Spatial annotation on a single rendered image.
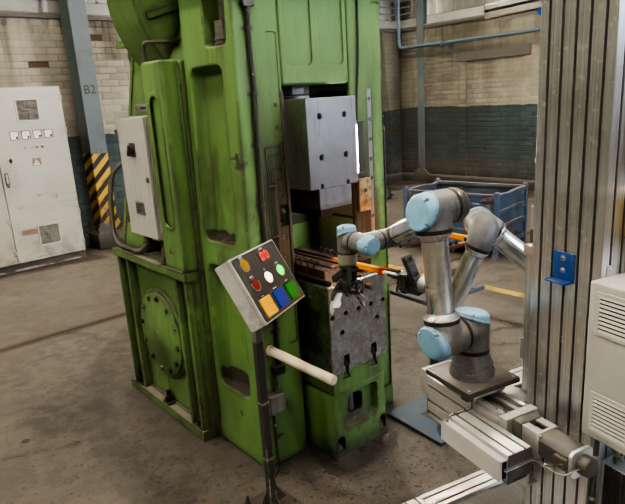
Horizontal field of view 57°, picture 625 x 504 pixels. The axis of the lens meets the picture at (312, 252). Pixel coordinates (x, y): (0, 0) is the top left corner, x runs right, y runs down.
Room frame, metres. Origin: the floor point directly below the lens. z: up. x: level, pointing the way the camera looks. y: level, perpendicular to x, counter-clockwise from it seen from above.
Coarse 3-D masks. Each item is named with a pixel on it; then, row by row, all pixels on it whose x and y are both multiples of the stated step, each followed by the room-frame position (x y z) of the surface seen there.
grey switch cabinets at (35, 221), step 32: (0, 96) 6.70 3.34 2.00; (32, 96) 6.93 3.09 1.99; (0, 128) 6.66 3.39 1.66; (32, 128) 6.88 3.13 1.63; (64, 128) 7.12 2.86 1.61; (0, 160) 6.62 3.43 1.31; (32, 160) 6.84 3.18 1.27; (64, 160) 7.08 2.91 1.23; (0, 192) 6.58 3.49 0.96; (32, 192) 6.80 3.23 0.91; (64, 192) 7.04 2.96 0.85; (0, 224) 6.54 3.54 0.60; (32, 224) 6.76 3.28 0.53; (64, 224) 7.00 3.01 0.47; (0, 256) 6.49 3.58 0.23; (32, 256) 6.71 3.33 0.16; (64, 256) 6.99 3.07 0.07
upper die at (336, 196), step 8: (296, 192) 2.72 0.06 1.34; (304, 192) 2.67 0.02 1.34; (312, 192) 2.63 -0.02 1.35; (320, 192) 2.59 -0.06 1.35; (328, 192) 2.63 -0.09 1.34; (336, 192) 2.66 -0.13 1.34; (344, 192) 2.69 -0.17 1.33; (296, 200) 2.72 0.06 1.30; (304, 200) 2.68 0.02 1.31; (312, 200) 2.63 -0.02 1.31; (320, 200) 2.59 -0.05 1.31; (328, 200) 2.62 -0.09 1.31; (336, 200) 2.66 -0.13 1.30; (344, 200) 2.69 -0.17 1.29; (312, 208) 2.63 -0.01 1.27; (320, 208) 2.59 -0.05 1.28; (328, 208) 2.62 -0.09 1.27
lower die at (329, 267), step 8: (296, 248) 2.98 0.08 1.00; (304, 248) 3.00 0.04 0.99; (296, 256) 2.85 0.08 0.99; (304, 256) 2.84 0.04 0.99; (312, 256) 2.80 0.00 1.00; (336, 256) 2.80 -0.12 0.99; (304, 264) 2.73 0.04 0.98; (312, 264) 2.72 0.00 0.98; (320, 264) 2.68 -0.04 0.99; (328, 264) 2.67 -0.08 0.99; (336, 264) 2.66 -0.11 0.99; (304, 272) 2.70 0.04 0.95; (312, 272) 2.66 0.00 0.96; (320, 272) 2.61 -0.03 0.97; (328, 272) 2.61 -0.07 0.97; (336, 272) 2.64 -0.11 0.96; (328, 280) 2.61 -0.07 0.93
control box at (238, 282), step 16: (272, 240) 2.38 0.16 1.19; (240, 256) 2.14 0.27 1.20; (256, 256) 2.22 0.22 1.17; (272, 256) 2.31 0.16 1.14; (224, 272) 2.08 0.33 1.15; (240, 272) 2.08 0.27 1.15; (256, 272) 2.16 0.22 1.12; (272, 272) 2.24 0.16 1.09; (288, 272) 2.33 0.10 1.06; (240, 288) 2.06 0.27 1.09; (272, 288) 2.17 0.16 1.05; (240, 304) 2.06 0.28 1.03; (256, 304) 2.04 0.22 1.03; (288, 304) 2.19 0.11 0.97; (256, 320) 2.03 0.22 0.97; (272, 320) 2.06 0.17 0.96
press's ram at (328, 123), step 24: (336, 96) 2.68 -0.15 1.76; (288, 120) 2.66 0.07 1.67; (312, 120) 2.58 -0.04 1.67; (336, 120) 2.67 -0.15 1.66; (288, 144) 2.67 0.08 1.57; (312, 144) 2.58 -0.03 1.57; (336, 144) 2.67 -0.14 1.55; (288, 168) 2.68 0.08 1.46; (312, 168) 2.57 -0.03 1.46; (336, 168) 2.66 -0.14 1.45
